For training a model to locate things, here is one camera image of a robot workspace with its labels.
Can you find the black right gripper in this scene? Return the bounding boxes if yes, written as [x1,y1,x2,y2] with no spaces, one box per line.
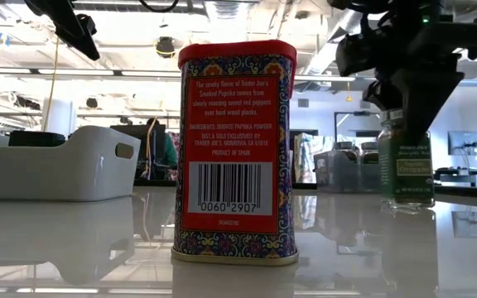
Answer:
[336,22,477,144]

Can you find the red-lidded paprika tin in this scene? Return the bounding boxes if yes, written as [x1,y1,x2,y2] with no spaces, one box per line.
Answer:
[171,39,300,267]

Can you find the dark green spice tin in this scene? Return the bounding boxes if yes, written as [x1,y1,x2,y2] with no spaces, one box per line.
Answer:
[8,131,66,147]

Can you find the grey desk monitor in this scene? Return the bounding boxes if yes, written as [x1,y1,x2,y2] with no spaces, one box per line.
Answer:
[447,130,477,158]

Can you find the background work table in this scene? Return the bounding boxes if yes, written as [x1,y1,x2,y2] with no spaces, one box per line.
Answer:
[433,167,477,199]

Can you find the grey translucent plastic bin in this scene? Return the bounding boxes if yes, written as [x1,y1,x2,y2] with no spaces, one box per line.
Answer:
[313,148,383,195]

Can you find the sheet-covered cart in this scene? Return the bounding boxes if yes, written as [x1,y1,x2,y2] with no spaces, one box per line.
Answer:
[292,132,340,185]

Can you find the person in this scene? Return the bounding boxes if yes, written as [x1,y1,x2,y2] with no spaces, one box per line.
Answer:
[145,118,180,180]

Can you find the black background monitor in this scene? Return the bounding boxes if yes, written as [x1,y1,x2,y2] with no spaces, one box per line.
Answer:
[109,123,167,183]

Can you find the white plastic bin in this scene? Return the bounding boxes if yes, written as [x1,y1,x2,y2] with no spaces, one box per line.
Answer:
[0,125,142,203]

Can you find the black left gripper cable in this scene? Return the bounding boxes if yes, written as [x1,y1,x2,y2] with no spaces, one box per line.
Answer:
[138,0,181,13]

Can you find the black aluminium table frame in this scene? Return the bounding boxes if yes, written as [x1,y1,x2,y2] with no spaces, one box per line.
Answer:
[133,177,318,190]

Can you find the yellow hanging cord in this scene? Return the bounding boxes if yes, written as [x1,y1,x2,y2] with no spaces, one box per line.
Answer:
[41,36,60,132]

